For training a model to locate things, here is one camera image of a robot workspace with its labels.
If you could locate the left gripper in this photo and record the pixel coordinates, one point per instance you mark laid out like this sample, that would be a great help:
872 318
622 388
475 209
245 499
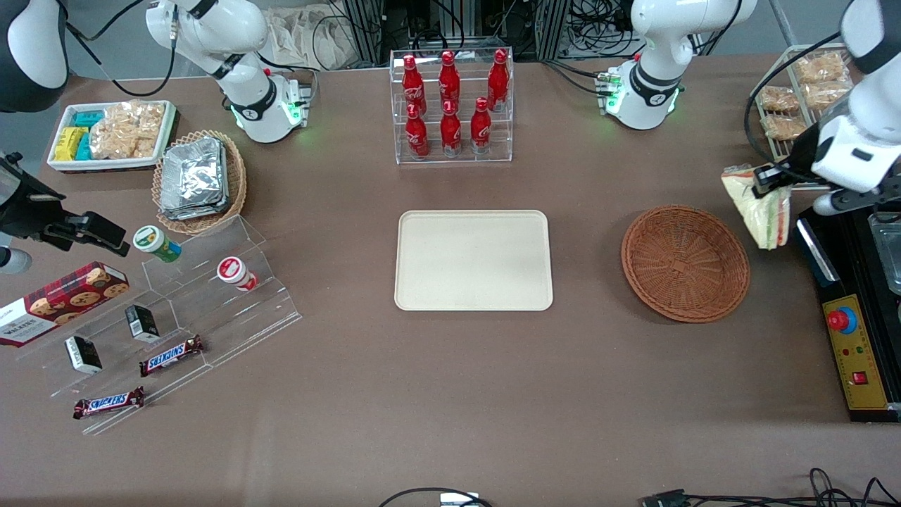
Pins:
802 156

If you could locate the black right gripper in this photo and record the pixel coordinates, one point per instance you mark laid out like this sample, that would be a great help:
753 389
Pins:
24 208

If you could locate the plastic-wrapped triangle sandwich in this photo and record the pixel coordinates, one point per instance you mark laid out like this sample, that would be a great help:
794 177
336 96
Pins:
764 218

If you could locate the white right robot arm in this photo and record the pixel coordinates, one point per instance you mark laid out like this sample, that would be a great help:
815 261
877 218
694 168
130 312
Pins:
253 105

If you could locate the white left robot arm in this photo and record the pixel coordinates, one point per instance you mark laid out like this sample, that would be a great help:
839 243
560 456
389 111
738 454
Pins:
658 84

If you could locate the white rectangular snack tray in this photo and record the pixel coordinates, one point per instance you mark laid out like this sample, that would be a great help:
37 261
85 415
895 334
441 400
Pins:
105 166

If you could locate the round brown wicker basket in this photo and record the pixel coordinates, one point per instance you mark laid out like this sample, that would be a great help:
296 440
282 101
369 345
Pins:
686 264

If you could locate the black tray sealing machine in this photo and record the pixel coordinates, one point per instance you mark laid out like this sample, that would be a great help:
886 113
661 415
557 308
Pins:
848 278

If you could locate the silver foil tray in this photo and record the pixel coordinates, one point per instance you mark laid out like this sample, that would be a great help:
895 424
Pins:
887 250

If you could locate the oval light wicker basket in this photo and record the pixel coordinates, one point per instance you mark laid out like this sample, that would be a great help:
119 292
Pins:
237 183

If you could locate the beige plastic serving tray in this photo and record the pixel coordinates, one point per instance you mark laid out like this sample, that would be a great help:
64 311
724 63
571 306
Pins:
471 260

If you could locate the clear bag of fried snacks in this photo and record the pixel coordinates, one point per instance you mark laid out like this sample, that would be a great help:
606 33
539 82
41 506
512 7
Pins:
820 68
137 116
123 144
825 94
781 127
778 98

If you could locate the red tartan cookie box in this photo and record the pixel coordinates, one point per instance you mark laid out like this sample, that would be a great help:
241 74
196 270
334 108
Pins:
63 299

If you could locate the green lidded cup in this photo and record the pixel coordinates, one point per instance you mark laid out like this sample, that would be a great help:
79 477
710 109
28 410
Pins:
155 243

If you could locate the teal snack pack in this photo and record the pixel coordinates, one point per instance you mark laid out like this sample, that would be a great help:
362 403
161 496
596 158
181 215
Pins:
88 118
84 148

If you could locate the yellow snack pack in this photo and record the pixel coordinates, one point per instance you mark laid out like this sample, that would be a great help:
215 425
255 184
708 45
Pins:
68 143

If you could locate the small black box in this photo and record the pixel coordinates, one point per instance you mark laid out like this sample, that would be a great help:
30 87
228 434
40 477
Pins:
142 324
83 354

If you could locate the stack of foil containers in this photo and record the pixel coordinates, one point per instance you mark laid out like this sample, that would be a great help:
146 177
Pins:
193 176

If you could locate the brown Snickers bar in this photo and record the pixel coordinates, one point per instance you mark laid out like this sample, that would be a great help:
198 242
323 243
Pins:
171 356
109 403

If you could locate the red emergency stop button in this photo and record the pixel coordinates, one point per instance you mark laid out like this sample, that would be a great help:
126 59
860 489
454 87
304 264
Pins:
838 320

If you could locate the red lidded cup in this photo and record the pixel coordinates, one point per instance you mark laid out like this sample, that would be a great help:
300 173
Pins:
236 273

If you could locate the grey metal pole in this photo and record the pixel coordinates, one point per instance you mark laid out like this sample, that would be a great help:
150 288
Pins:
783 21

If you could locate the clear acrylic stepped stand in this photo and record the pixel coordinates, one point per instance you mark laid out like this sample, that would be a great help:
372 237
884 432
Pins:
232 317

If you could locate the clear acrylic bottle rack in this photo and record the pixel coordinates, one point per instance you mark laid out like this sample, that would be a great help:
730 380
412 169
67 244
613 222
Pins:
507 151

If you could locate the red cola bottle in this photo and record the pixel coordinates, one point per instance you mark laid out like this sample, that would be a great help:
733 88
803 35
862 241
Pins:
414 84
451 130
481 128
417 134
449 81
498 79

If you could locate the beige cloth bag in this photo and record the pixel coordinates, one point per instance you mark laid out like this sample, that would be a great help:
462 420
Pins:
310 39

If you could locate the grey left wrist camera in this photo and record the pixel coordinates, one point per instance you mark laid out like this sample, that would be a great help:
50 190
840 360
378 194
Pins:
829 204

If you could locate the aluminium frame post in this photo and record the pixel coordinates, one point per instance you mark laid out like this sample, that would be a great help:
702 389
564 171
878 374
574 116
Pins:
364 28
552 28

